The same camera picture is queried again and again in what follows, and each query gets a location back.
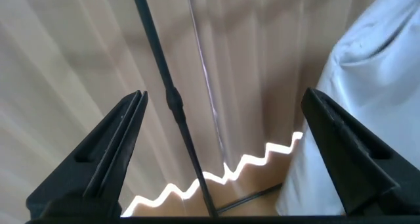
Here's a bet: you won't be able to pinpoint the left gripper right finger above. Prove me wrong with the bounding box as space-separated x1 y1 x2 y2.
301 87 420 217

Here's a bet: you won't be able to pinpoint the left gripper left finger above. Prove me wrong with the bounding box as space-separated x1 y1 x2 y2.
26 90 149 220

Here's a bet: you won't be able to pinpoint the pale grey shorts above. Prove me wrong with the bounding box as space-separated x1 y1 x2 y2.
275 0 420 217

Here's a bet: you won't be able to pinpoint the black clothes rack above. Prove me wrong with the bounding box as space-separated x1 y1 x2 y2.
130 0 284 218

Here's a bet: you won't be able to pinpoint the beige curtain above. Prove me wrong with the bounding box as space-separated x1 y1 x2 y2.
0 0 385 218

